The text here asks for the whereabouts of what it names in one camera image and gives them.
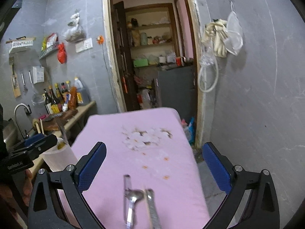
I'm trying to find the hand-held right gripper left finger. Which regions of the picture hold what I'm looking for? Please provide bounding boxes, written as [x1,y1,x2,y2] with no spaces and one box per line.
[27,141,107,229]

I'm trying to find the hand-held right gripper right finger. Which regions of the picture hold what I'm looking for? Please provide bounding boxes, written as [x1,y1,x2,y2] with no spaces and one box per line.
[201,142,280,229]

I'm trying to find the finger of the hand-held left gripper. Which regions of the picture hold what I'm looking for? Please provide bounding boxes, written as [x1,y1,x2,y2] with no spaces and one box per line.
[15,134,47,149]
[26,135,58,159]

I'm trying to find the white plastic utensil holder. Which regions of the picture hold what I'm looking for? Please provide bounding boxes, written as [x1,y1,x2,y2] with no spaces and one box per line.
[41,137,79,172]

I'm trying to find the large round steel spoon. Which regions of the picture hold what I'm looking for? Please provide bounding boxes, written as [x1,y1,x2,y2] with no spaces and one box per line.
[125,189,144,227]

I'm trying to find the person's left hand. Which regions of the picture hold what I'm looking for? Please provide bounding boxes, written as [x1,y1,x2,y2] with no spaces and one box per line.
[0,170,34,210]

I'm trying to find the wooden cutting board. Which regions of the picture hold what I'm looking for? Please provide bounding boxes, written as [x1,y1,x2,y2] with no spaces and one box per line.
[38,110,79,131]

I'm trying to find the steel faucet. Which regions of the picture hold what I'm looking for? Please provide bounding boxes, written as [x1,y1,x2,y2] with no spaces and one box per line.
[14,103,32,141]

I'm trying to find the row of sauce bottles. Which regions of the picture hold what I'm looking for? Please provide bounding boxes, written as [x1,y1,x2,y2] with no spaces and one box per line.
[43,82,73,115]

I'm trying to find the steel mesh skimmer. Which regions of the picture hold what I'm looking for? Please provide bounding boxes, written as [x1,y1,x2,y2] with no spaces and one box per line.
[28,70,46,105]

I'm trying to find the blue bag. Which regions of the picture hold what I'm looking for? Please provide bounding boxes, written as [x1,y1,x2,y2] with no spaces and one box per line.
[181,117,196,144]

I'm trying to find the beige kitchen counter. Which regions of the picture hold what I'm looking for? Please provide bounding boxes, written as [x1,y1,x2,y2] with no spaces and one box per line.
[31,100,97,172]

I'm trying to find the pink floral tablecloth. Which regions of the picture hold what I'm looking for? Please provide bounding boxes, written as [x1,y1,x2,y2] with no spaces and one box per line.
[57,107,211,229]

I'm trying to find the orange packet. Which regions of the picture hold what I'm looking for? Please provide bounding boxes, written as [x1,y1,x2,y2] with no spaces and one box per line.
[69,86,78,110]

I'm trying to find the bamboo hanging board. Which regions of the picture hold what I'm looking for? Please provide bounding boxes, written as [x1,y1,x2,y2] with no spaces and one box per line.
[10,57,22,98]

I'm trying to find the steel peeler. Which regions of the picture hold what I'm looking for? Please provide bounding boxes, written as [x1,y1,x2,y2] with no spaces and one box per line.
[21,73,28,93]

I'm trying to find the large dark oil jug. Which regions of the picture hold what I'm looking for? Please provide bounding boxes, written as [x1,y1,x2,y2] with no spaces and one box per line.
[73,77,91,105]

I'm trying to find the red plastic bag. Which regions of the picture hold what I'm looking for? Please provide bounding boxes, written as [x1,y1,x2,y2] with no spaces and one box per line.
[57,42,67,64]

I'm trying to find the grey cabinet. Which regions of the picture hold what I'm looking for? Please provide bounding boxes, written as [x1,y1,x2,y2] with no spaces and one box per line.
[154,64,198,115]

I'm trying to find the red snack packet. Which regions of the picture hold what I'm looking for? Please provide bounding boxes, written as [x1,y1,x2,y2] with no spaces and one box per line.
[46,33,59,48]

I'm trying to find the crumpled clear plastic bag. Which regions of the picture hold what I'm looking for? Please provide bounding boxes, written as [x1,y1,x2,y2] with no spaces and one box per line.
[200,40,216,68]

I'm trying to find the clear bag of dried goods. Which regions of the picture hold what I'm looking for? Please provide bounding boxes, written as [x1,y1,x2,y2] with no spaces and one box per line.
[62,10,87,43]

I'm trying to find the green box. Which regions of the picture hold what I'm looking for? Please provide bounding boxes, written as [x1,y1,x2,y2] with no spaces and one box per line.
[133,58,148,68]

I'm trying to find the cream rubber gloves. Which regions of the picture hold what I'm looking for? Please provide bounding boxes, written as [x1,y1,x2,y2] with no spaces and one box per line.
[201,19,229,58]

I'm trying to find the black range hood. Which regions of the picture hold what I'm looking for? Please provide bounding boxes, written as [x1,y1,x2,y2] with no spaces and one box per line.
[0,0,24,31]

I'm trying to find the white mesh bag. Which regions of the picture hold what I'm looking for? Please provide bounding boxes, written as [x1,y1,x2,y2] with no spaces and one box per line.
[225,1,244,56]

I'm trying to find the wooden pantry shelf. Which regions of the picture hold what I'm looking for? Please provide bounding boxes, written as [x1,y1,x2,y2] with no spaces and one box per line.
[125,3,178,67]

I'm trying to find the metal wall shelf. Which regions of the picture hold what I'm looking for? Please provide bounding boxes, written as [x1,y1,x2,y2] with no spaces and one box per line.
[38,42,60,60]

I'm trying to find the white hose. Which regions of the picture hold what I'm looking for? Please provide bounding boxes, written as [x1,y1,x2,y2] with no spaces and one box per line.
[198,55,219,93]

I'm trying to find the worn door frame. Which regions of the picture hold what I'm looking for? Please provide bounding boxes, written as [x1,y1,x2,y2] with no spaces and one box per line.
[102,0,208,146]

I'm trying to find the white wall basket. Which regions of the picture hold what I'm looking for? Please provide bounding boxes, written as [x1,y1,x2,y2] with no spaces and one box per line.
[6,37,36,53]

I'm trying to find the thin white cable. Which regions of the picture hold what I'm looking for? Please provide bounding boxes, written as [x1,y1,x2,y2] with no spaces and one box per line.
[102,43,115,101]

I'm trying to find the white wall switch panel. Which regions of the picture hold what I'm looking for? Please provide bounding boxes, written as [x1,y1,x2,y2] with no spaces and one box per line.
[75,38,93,53]

